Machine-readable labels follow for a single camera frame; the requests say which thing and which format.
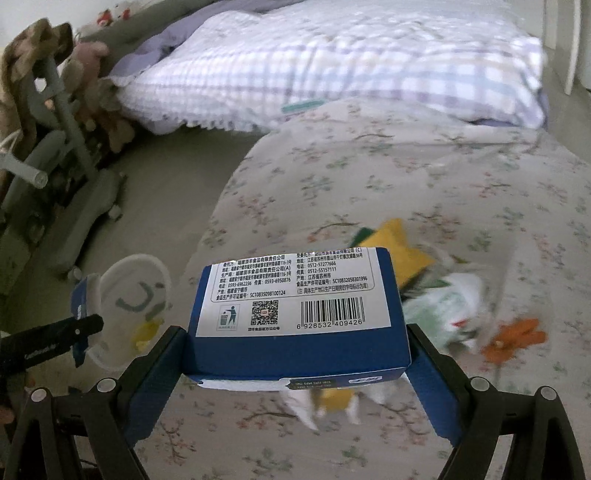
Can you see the red and white plush toy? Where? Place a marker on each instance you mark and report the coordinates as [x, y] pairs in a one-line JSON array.
[[105, 17]]

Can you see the brown plush toy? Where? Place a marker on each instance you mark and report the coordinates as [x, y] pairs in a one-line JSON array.
[[111, 120]]

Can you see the floral bed sheet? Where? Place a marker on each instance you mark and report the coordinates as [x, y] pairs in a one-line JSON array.
[[369, 184]]

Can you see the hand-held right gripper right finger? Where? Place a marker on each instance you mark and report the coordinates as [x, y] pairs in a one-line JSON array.
[[434, 392]]

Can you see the white and green packet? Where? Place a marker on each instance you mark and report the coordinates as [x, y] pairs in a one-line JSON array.
[[443, 304]]

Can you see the pink plush toy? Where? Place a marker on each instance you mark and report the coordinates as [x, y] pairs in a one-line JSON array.
[[87, 53]]

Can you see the small yellow wrapper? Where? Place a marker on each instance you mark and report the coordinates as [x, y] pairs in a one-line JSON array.
[[334, 399]]

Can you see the purple blanket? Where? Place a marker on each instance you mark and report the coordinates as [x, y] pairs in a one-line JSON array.
[[152, 50]]

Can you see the orange wrapper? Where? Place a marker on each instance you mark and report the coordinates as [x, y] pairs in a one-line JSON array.
[[512, 337]]

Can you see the white crumpled wrapper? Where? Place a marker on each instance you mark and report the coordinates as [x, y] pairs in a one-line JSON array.
[[300, 408]]

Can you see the plaid quilt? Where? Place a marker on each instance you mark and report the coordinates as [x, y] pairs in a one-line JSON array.
[[323, 60]]

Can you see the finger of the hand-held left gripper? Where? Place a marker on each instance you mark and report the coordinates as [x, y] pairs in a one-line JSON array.
[[55, 339]]

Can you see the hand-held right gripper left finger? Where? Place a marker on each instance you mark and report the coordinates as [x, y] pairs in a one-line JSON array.
[[152, 383]]

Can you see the blue cardboard box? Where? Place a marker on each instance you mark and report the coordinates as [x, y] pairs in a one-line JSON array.
[[295, 341]]

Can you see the white wooden frame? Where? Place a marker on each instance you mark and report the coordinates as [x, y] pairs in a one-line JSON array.
[[572, 41]]

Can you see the brown fleece blanket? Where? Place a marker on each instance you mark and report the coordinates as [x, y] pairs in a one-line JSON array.
[[27, 46]]

